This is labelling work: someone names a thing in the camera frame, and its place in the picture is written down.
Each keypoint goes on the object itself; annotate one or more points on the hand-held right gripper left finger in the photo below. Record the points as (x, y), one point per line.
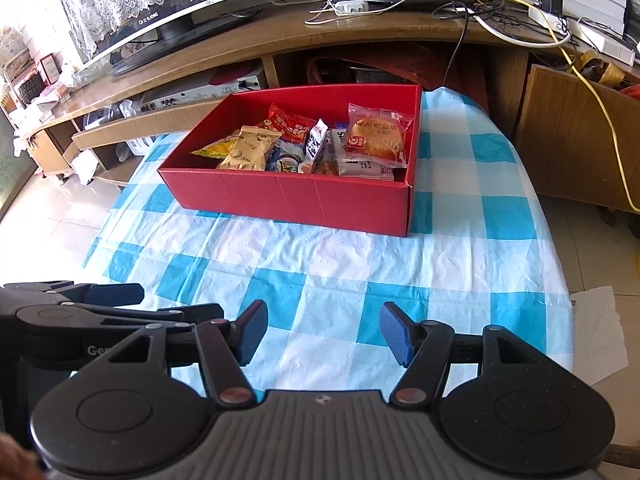
(252, 332)

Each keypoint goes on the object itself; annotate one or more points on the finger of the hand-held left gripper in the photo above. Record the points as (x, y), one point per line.
(200, 312)
(117, 294)

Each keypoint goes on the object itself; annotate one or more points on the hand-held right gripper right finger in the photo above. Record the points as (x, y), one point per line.
(397, 332)

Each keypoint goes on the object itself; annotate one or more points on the red cardboard box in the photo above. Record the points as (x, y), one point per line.
(300, 200)

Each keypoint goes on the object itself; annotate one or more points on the yellow peach snack packet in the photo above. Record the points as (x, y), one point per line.
(220, 147)

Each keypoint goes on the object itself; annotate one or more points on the white spicy strip packet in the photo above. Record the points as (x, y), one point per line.
(360, 166)

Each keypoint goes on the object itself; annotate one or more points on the tan snack packet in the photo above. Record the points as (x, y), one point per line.
(252, 150)

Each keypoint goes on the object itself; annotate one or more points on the blue snack packet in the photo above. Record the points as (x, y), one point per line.
(287, 162)

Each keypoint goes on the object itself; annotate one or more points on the red clear pastry packet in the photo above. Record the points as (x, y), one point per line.
(375, 135)

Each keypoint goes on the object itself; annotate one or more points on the white packet with red print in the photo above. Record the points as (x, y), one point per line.
(315, 142)

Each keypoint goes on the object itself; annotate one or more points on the red gummy candy packet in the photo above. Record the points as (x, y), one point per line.
(292, 127)

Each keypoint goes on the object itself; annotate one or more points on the blue white checked tablecloth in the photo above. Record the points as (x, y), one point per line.
(350, 270)

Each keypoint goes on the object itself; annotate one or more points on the white bag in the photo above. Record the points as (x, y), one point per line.
(86, 167)

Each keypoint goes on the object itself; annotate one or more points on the white printed carton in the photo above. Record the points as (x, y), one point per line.
(142, 146)

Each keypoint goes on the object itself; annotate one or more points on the clear plastic bag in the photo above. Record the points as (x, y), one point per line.
(107, 115)

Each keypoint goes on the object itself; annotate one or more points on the white paper sheet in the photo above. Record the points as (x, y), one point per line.
(600, 335)

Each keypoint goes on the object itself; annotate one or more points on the silver AV player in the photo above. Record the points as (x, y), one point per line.
(200, 92)

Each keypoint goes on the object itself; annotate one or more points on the red framed picture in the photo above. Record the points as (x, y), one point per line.
(49, 69)

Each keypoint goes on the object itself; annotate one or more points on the brown cardboard box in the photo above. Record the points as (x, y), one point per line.
(565, 135)

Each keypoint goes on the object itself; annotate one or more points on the wooden TV stand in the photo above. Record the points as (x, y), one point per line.
(350, 35)

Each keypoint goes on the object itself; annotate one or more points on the small white power adapter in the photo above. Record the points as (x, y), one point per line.
(352, 6)

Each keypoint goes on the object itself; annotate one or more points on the long white power strip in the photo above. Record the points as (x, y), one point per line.
(607, 42)

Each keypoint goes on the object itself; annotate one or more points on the black plug adapter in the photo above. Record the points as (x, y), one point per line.
(547, 2)

